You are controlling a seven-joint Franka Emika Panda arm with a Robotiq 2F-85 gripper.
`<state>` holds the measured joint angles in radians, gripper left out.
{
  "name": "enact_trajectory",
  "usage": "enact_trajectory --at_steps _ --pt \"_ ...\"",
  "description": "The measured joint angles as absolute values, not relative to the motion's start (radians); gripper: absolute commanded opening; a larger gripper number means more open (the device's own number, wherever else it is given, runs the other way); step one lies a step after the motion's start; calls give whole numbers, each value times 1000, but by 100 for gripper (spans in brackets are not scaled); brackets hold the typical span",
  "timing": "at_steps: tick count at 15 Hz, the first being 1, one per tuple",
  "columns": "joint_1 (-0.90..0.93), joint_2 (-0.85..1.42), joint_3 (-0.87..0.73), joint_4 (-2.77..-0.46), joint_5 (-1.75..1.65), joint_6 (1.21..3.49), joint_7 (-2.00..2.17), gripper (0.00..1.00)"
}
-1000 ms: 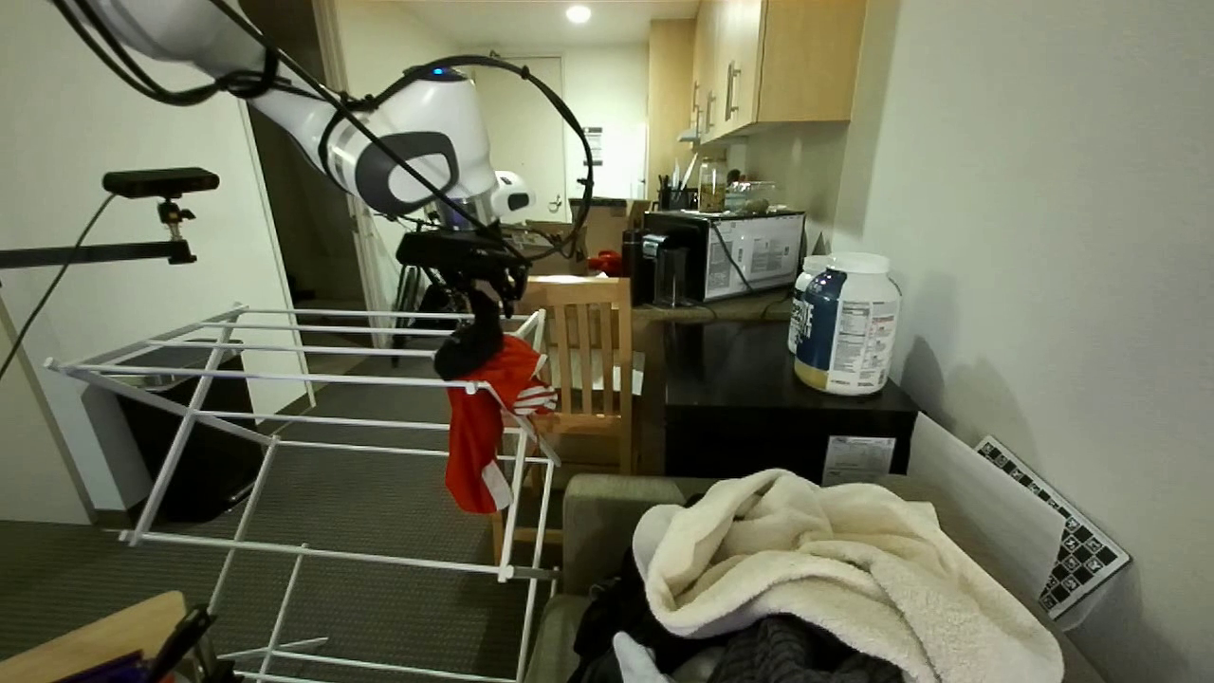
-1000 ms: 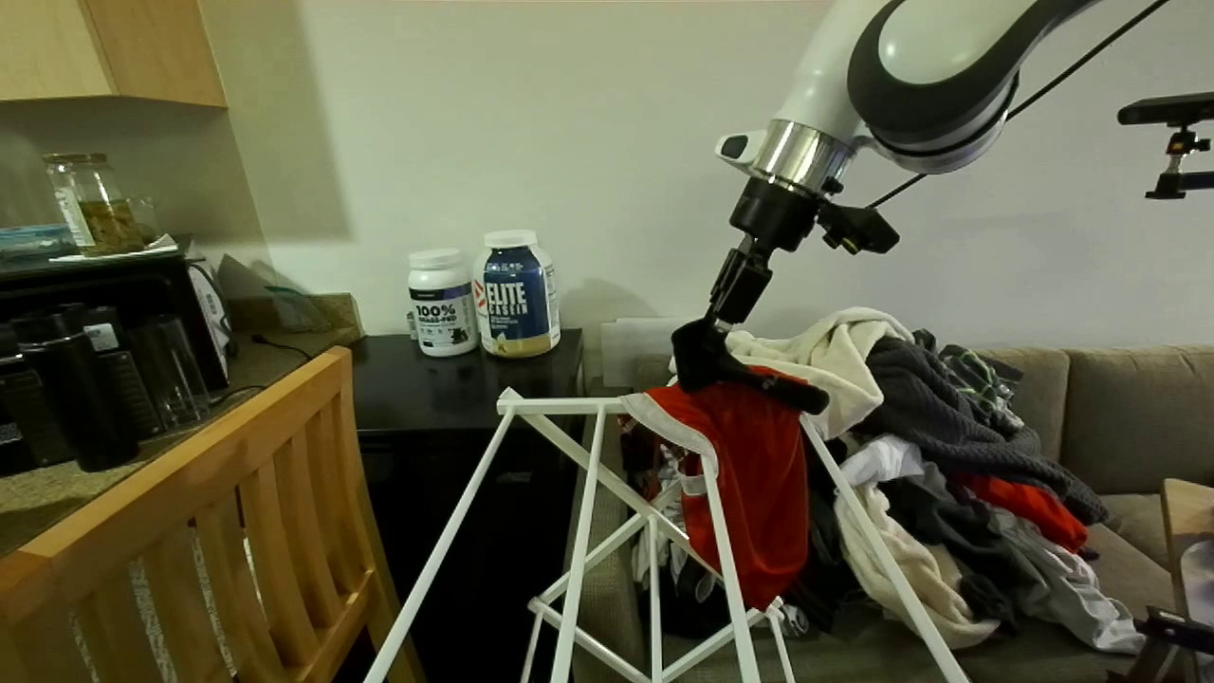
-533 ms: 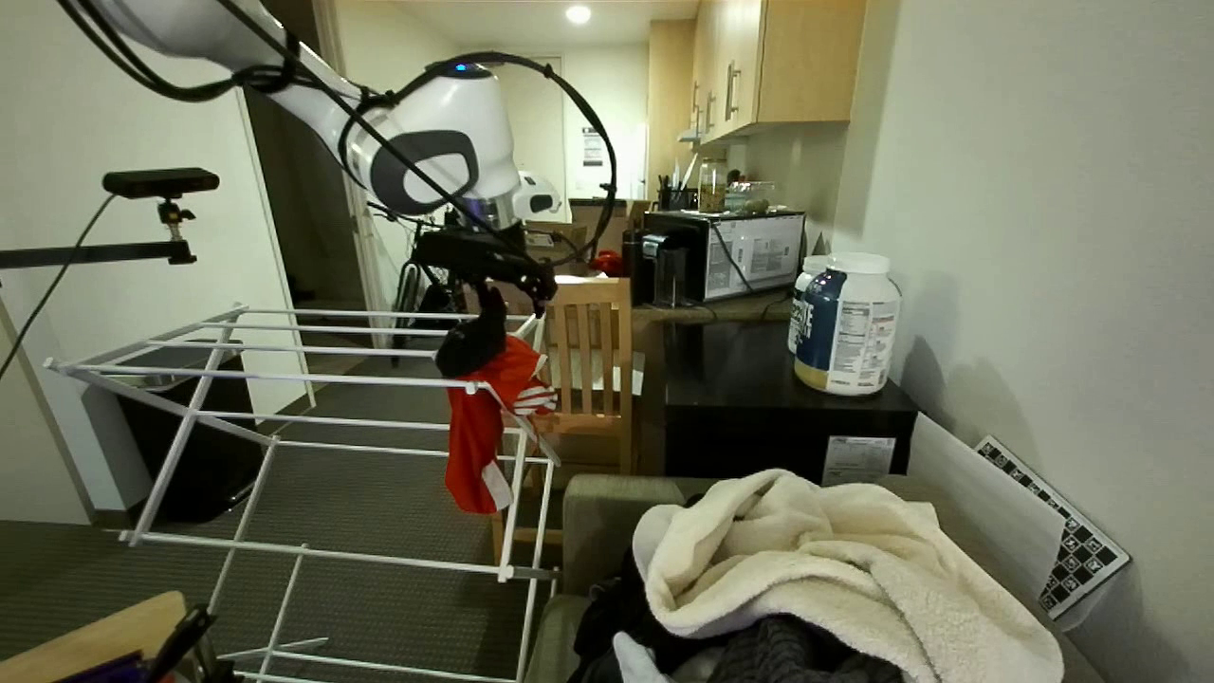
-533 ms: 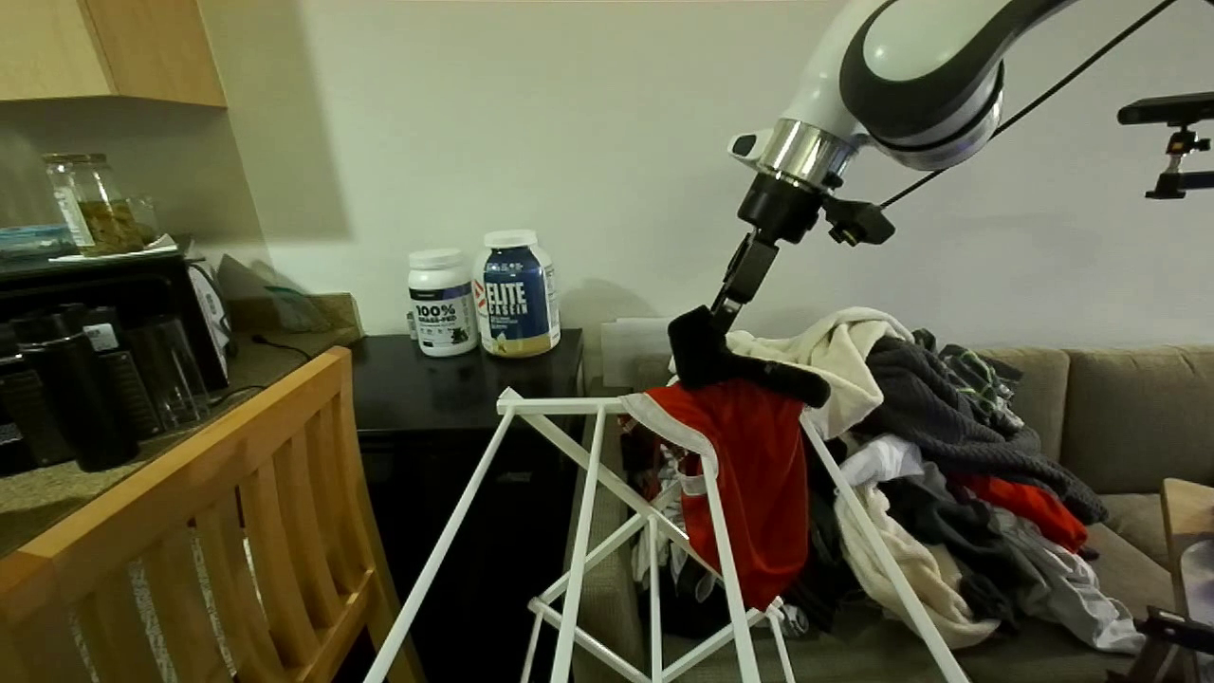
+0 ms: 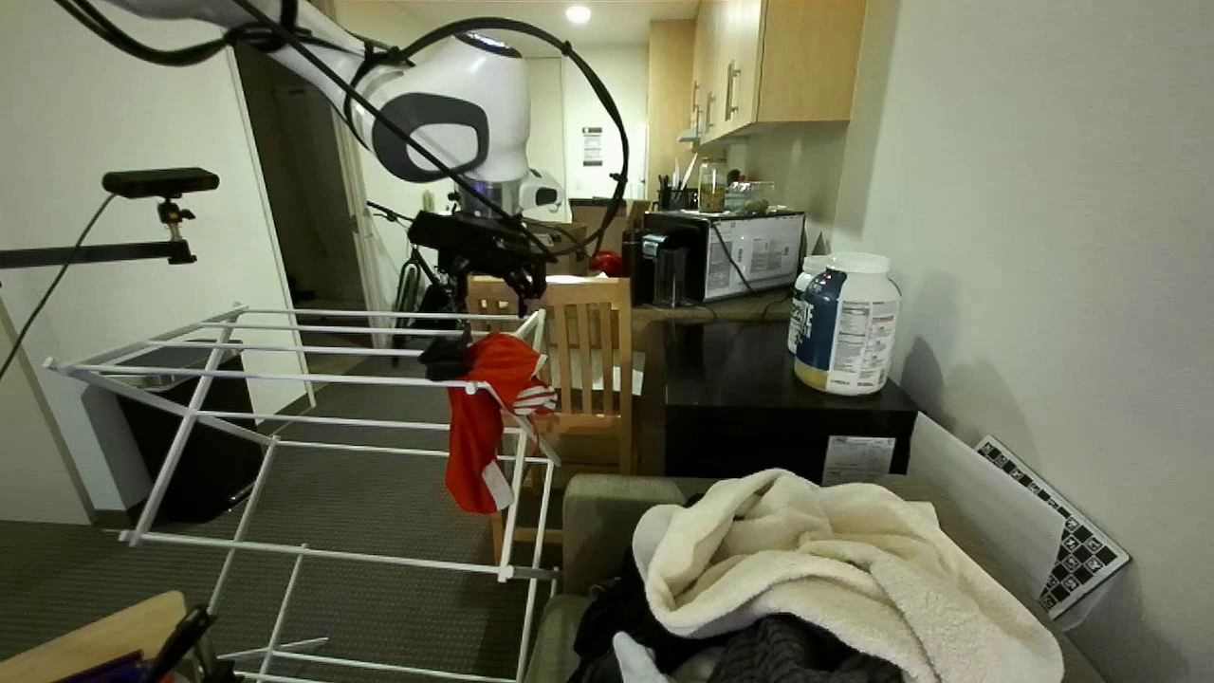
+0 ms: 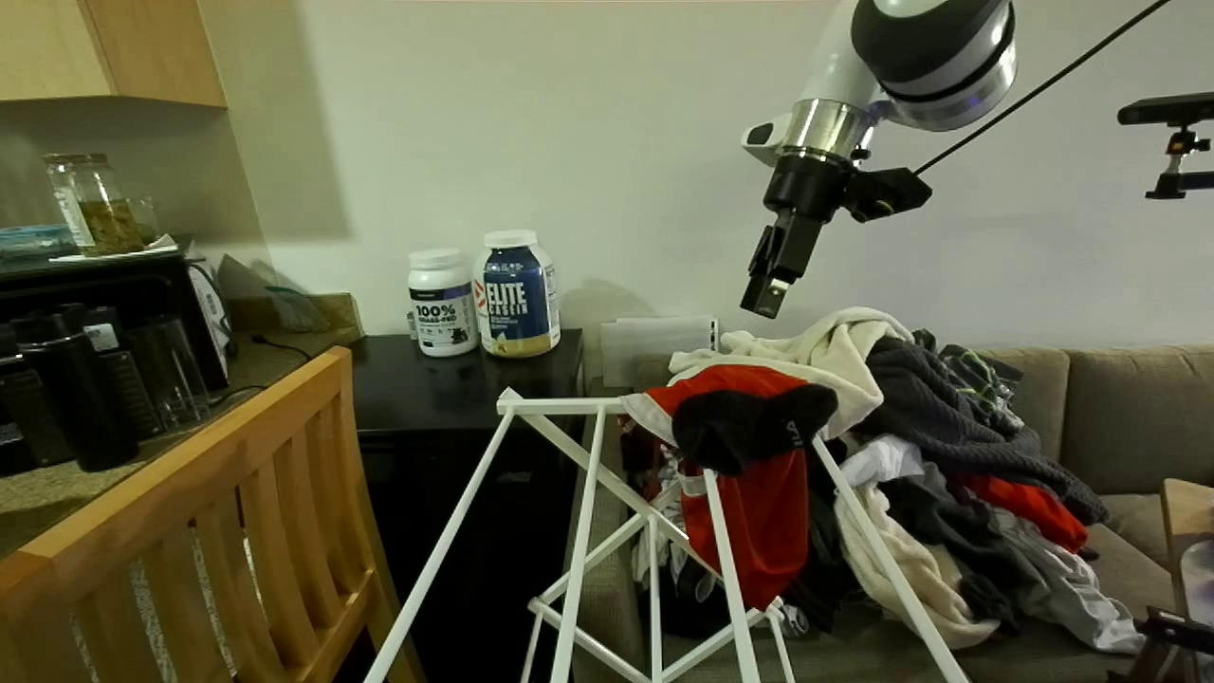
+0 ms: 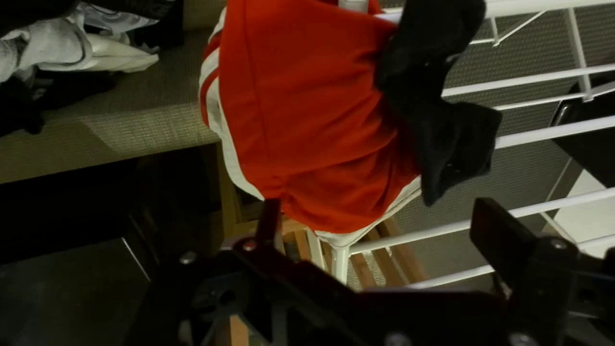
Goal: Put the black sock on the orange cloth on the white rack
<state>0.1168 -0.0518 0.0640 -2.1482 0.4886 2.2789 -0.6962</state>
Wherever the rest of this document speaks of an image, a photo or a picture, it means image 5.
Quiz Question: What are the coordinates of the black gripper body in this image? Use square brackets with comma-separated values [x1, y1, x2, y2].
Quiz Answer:
[440, 244, 515, 314]

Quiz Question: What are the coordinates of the orange cloth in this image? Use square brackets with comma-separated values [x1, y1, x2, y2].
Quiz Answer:
[438, 330, 563, 520]

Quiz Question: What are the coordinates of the white drying rack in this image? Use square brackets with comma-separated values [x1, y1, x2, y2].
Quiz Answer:
[43, 300, 563, 683]

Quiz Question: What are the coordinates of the bicycle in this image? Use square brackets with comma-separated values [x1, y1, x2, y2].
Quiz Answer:
[366, 185, 509, 318]

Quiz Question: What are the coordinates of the wooden slatted chair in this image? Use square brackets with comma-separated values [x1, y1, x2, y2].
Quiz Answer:
[459, 275, 636, 479]

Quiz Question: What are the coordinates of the black coffee machine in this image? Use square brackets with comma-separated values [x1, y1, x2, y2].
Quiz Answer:
[626, 231, 693, 312]

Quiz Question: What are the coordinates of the black side table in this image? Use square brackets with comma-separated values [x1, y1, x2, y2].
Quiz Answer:
[659, 318, 921, 481]

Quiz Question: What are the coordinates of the microwave oven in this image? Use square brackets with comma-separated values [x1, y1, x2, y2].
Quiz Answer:
[636, 205, 810, 309]

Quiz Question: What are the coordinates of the black bin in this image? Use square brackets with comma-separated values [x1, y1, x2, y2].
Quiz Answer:
[117, 357, 270, 529]

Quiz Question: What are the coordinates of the black clothing pile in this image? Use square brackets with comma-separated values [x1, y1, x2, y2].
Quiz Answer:
[569, 573, 726, 683]

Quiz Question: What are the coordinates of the large blue-label protein tub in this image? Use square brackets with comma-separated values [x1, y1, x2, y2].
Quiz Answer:
[787, 252, 903, 400]

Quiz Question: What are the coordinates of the white garment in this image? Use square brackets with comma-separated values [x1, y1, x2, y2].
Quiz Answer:
[611, 627, 679, 683]

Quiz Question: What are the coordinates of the dark grey knitted sweater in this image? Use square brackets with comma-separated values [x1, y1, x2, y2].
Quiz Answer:
[707, 613, 906, 683]

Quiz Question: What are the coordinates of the cream fluffy towel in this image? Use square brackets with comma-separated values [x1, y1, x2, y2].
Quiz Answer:
[631, 465, 1070, 683]

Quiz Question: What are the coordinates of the light wooden board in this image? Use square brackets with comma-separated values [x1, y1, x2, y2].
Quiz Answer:
[0, 589, 190, 683]

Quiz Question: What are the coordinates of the white flat panel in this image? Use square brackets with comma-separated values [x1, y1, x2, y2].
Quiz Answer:
[906, 410, 1068, 583]

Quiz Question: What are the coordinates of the checkerboard calibration board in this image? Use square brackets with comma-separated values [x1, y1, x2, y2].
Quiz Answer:
[973, 433, 1133, 602]

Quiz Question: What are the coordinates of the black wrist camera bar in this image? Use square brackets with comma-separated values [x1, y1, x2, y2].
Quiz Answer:
[407, 207, 554, 305]

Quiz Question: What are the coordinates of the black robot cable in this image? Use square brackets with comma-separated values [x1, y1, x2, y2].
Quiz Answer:
[52, 0, 636, 261]

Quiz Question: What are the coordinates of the black camera on stand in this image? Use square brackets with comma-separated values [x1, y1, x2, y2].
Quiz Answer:
[0, 162, 225, 275]

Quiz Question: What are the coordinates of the wooden wall cabinet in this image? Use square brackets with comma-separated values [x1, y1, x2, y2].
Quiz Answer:
[688, 0, 868, 143]

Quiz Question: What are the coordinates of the black clamp mount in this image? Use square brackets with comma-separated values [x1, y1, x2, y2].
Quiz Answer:
[72, 602, 219, 683]

